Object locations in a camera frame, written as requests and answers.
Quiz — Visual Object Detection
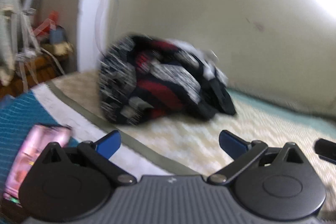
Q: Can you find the navy red striped sock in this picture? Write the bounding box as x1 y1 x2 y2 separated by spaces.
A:
98 35 236 125

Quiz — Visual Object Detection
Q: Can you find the beige chevron bedsheet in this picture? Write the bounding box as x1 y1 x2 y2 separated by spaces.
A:
48 72 335 223

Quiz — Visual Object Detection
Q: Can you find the pink phone screen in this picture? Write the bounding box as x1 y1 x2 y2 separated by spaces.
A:
3 124 72 204

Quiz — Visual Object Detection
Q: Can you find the teal patterned blanket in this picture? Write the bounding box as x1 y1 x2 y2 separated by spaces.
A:
0 92 78 193

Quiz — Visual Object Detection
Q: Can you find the white crumpled garment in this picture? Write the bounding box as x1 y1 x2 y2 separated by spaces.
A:
166 39 228 85

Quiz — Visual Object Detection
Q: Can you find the wooden side table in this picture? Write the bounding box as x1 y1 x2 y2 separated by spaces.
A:
1 42 74 98

